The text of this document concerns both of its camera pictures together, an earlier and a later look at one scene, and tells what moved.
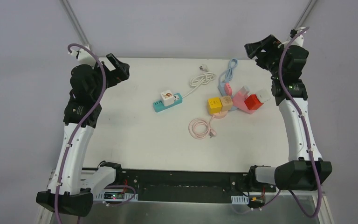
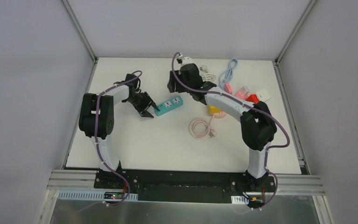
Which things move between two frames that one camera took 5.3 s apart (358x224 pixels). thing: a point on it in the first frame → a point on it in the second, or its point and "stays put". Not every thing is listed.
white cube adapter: [263, 94] stays put
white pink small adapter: [244, 90] stays put
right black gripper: [265, 49] → [172, 83]
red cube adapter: [252, 102] stays put
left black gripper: [111, 71] → [143, 102]
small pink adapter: [228, 89] stays put
